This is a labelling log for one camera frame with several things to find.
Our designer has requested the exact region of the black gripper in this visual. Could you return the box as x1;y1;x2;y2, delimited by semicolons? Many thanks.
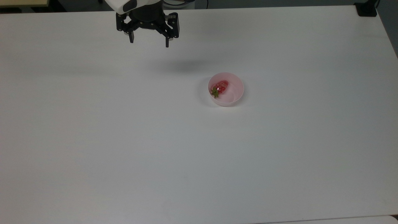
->
116;6;180;48

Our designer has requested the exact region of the red toy strawberry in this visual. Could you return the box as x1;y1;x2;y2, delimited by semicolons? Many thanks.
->
211;80;229;99

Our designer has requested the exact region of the pink plastic bowl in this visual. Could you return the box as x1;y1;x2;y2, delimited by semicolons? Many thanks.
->
208;72;244;107

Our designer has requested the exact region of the light wooden desk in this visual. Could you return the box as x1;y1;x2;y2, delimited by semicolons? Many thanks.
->
0;0;50;8

